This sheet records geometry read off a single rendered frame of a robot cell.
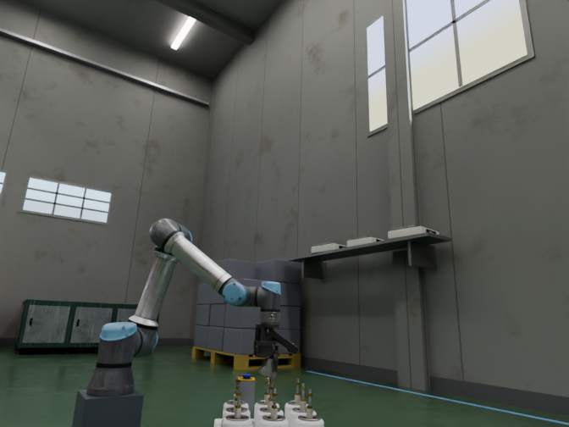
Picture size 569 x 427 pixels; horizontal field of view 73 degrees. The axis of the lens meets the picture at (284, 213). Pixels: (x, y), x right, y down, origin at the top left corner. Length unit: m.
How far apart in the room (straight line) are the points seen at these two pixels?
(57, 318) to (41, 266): 2.03
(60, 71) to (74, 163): 1.93
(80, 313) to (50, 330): 0.41
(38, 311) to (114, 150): 3.87
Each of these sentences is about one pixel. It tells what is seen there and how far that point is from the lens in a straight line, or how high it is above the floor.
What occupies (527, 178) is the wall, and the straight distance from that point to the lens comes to 3.70.
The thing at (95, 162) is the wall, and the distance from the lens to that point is 8.77.
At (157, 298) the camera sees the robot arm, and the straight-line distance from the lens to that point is 1.63.
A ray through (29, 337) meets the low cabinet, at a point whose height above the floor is 0.22.
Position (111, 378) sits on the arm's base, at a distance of 1.52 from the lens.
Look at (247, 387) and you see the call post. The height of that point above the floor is 0.28.
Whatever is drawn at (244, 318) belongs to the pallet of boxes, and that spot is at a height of 0.57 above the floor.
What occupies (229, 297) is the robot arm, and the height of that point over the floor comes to 0.63.
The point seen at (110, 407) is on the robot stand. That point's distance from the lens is 1.51.
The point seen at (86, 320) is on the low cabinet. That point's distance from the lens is 6.46.
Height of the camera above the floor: 0.56
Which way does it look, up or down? 15 degrees up
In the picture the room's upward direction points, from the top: 2 degrees clockwise
